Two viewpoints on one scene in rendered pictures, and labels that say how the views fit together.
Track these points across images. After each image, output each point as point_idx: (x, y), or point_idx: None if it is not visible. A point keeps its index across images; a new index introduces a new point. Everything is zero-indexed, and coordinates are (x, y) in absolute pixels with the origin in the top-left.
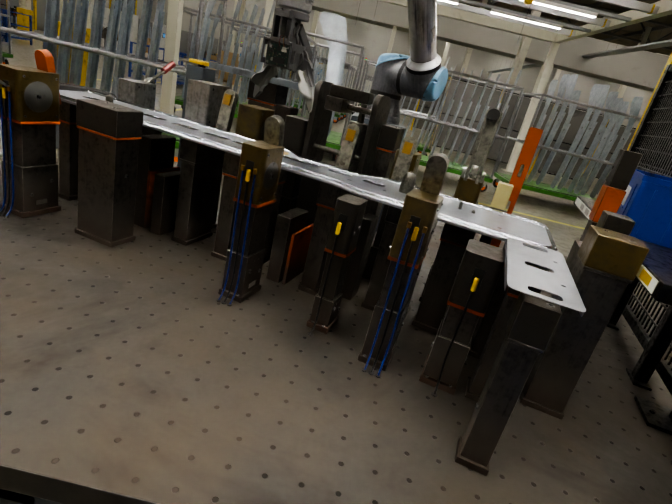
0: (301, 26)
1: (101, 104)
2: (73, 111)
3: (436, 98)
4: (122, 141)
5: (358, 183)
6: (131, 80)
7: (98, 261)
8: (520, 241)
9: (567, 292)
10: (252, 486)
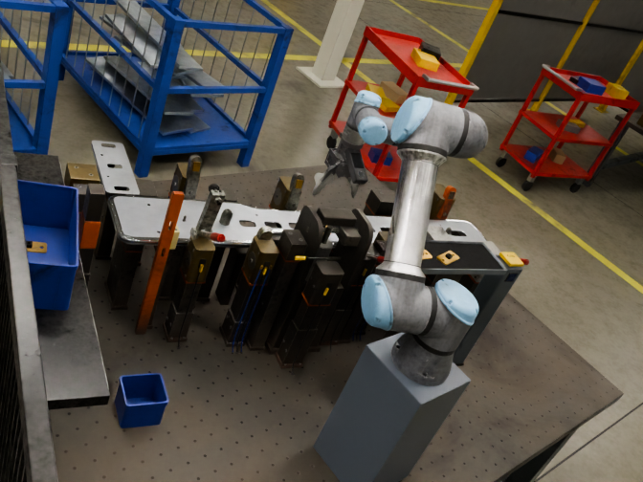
0: (346, 148)
1: (388, 192)
2: (451, 233)
3: (364, 316)
4: (367, 208)
5: (248, 212)
6: (488, 244)
7: None
8: (131, 191)
9: (99, 150)
10: (156, 188)
